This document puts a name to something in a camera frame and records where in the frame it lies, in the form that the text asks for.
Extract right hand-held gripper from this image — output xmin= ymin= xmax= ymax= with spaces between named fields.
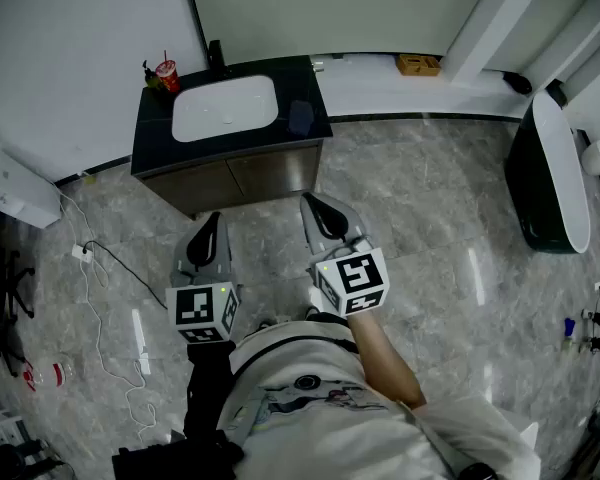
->
xmin=299 ymin=192 xmax=390 ymax=318

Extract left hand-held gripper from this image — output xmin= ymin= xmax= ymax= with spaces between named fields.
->
xmin=165 ymin=211 xmax=242 ymax=345

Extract brown wooden cabinet door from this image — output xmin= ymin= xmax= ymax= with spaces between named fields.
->
xmin=227 ymin=145 xmax=321 ymax=201
xmin=143 ymin=159 xmax=244 ymax=215

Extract blue wiping cloth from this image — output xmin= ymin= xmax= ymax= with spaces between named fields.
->
xmin=287 ymin=99 xmax=314 ymax=137

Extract person's black-sleeved left forearm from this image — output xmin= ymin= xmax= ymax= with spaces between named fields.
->
xmin=184 ymin=340 xmax=239 ymax=449

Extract person's right forearm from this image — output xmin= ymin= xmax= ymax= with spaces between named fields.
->
xmin=347 ymin=310 xmax=427 ymax=410

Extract dark wooden vanity cabinet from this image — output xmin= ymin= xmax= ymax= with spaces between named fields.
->
xmin=130 ymin=55 xmax=334 ymax=220

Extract black vanity countertop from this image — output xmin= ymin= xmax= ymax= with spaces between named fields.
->
xmin=130 ymin=55 xmax=334 ymax=177

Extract white sink basin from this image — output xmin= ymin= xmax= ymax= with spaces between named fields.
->
xmin=172 ymin=74 xmax=280 ymax=144

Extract red paper cup with straw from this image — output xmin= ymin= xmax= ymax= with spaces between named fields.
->
xmin=154 ymin=49 xmax=182 ymax=94

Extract brown cardboard box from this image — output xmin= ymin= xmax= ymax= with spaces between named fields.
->
xmin=397 ymin=53 xmax=442 ymax=78

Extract green soap pump bottle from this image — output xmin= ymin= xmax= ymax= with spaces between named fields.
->
xmin=141 ymin=59 xmax=164 ymax=91

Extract plastic bottle red label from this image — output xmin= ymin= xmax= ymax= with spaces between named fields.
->
xmin=21 ymin=360 xmax=68 ymax=392

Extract black faucet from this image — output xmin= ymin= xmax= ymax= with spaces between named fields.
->
xmin=207 ymin=39 xmax=232 ymax=77

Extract black office chair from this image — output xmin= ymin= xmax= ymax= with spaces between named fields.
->
xmin=0 ymin=247 xmax=37 ymax=380

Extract white water dispenser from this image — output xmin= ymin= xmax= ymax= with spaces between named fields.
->
xmin=0 ymin=147 xmax=63 ymax=231

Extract person's white shirt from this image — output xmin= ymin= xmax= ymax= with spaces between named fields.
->
xmin=218 ymin=317 xmax=542 ymax=480

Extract white roller blind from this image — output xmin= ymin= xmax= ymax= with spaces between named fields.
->
xmin=187 ymin=0 xmax=499 ymax=64

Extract black and white bathtub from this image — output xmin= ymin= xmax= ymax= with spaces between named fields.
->
xmin=504 ymin=90 xmax=593 ymax=255

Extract small blue bottle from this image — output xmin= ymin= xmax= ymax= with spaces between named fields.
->
xmin=561 ymin=317 xmax=579 ymax=353

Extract white power strip with cable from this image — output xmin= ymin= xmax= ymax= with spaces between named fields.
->
xmin=54 ymin=187 xmax=159 ymax=442

